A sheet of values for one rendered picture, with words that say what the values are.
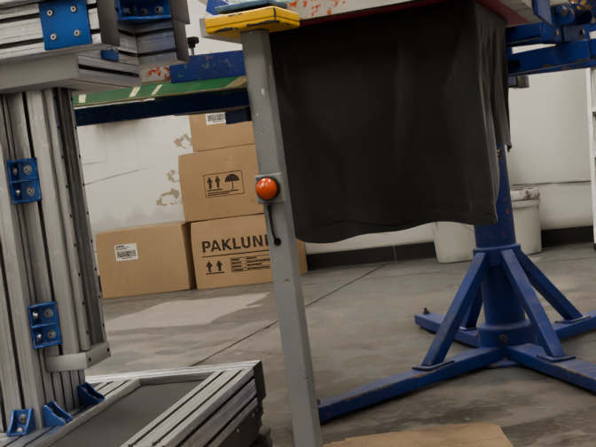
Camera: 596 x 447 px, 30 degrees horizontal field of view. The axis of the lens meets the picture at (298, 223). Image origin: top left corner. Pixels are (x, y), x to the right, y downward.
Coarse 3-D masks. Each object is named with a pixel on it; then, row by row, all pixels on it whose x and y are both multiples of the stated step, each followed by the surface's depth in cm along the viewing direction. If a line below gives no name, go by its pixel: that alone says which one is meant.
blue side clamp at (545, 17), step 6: (534, 0) 242; (540, 0) 250; (546, 0) 264; (534, 6) 243; (540, 6) 248; (546, 6) 262; (534, 12) 243; (540, 12) 247; (546, 12) 261; (540, 18) 251; (546, 18) 259; (546, 24) 268
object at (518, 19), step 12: (432, 0) 205; (444, 0) 208; (456, 0) 210; (480, 0) 215; (492, 0) 217; (360, 12) 210; (372, 12) 212; (384, 12) 214; (504, 12) 241; (516, 24) 270
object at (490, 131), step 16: (480, 16) 215; (496, 16) 235; (480, 32) 212; (496, 32) 234; (480, 48) 210; (496, 48) 234; (480, 64) 210; (496, 64) 234; (480, 80) 211; (496, 80) 234; (496, 96) 234; (496, 112) 233; (496, 128) 233; (496, 160) 222; (496, 176) 221; (496, 192) 220
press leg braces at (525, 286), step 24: (480, 264) 338; (504, 264) 337; (528, 264) 353; (480, 288) 364; (528, 288) 328; (552, 288) 361; (456, 312) 330; (528, 312) 324; (576, 312) 369; (552, 336) 315; (432, 360) 322; (552, 360) 308
